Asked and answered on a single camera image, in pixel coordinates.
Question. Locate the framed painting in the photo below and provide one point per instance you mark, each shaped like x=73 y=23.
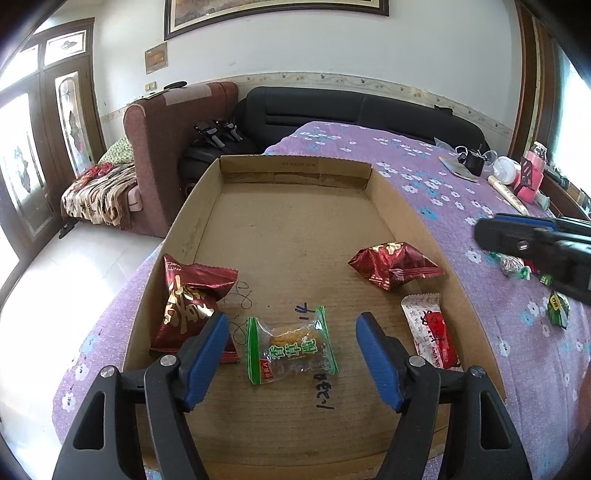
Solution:
x=277 y=14

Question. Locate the silver green wrapped candy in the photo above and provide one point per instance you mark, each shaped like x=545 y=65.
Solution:
x=511 y=265

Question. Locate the cardboard box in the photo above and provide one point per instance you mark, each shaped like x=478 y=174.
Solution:
x=286 y=240

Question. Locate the wooden glass door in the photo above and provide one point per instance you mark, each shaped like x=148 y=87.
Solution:
x=51 y=138

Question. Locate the cream tube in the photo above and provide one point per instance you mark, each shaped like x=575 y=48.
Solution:
x=508 y=194

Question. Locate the dark red snack packet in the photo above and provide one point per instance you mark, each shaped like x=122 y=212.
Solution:
x=189 y=290
x=392 y=265

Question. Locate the wooden window frame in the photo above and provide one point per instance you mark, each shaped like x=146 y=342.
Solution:
x=538 y=69

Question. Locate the black phone stand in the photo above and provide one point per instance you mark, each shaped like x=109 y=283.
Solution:
x=526 y=173

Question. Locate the white plastic object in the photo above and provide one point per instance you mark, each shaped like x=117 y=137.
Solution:
x=542 y=201

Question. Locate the white red snack packet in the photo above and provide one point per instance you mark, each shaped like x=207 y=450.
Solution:
x=431 y=327

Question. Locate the thin book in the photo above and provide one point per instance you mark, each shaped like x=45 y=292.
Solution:
x=457 y=170

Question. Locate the black grey gadget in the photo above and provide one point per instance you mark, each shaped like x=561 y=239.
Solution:
x=217 y=131

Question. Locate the white round container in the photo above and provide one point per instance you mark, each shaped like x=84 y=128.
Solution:
x=504 y=170

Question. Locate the printed blanket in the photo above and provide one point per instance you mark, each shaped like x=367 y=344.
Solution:
x=97 y=189

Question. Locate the pink sleeved bottle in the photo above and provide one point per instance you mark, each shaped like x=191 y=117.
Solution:
x=538 y=161

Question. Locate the black sofa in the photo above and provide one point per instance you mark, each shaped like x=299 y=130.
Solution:
x=323 y=106

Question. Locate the black bag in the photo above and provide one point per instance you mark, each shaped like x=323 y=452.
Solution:
x=203 y=159

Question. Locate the brown armchair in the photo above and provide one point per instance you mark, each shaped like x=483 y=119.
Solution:
x=157 y=152

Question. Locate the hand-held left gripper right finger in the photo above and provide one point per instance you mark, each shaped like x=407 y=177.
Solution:
x=378 y=364

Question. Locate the clear glass bowl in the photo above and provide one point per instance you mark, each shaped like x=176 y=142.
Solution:
x=488 y=155

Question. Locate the green floral pillow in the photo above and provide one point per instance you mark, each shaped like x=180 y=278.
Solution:
x=117 y=150

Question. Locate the small green candy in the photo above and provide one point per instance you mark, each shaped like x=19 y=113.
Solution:
x=546 y=279

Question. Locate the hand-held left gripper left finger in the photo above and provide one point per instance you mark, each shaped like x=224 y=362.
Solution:
x=205 y=360

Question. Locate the clear green snack packet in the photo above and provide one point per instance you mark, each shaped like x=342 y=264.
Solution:
x=291 y=346

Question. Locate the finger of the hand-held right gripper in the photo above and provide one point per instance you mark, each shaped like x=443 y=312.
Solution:
x=545 y=224
x=508 y=240

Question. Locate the wall plaque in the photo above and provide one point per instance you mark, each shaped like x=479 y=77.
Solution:
x=156 y=57

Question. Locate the dark green candy packet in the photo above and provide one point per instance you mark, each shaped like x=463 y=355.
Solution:
x=558 y=309

